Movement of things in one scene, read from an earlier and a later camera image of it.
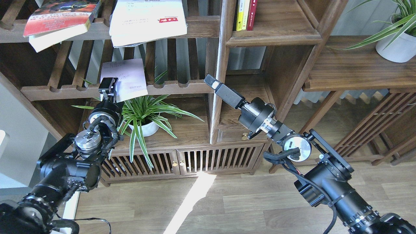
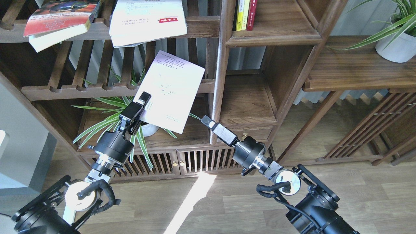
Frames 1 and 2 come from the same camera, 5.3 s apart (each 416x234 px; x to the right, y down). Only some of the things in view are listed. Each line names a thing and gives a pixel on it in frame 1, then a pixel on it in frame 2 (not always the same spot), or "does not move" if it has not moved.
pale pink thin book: (132, 82) → (173, 84)
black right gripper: (254, 114) → (245, 151)
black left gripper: (108, 107) → (115, 146)
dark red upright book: (252, 12) does not move
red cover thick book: (55, 21) does not move
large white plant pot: (402, 50) does not move
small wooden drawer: (225, 135) does not move
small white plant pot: (148, 129) does not move
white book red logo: (133, 22) does not move
